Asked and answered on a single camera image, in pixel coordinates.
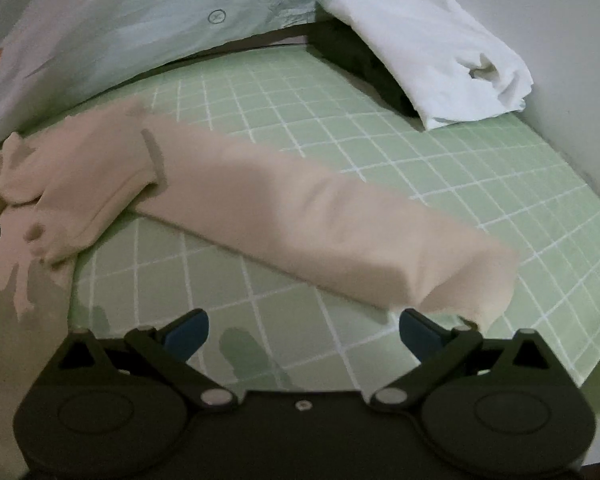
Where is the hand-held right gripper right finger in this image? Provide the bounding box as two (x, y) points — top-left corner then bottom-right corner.
(369, 308), (558, 411)

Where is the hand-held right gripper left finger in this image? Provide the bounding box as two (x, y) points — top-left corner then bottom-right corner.
(52, 308), (238, 411)

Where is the cream long sleeve garment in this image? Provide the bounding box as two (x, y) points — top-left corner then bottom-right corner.
(0, 97), (521, 461)

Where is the green checked bed sheet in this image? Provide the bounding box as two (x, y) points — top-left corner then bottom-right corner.
(67, 45), (600, 401)

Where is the white carrot print quilt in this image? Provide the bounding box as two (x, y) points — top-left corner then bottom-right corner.
(0, 0), (456, 156)

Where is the white folded cloth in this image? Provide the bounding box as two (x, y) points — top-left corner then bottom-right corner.
(317, 0), (535, 131)

